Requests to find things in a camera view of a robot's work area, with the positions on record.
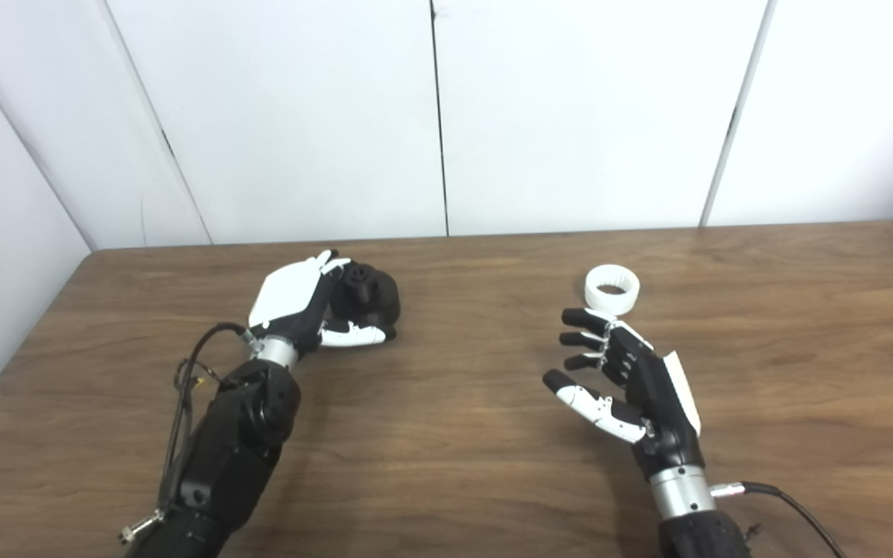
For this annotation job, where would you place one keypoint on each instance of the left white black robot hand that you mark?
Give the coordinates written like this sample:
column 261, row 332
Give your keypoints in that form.
column 284, row 298

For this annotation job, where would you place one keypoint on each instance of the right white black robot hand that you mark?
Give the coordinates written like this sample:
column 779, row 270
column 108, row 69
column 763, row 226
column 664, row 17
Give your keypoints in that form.
column 660, row 403

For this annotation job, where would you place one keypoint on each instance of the round black part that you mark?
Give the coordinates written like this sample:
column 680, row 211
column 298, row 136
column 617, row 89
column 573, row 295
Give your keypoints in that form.
column 380, row 298

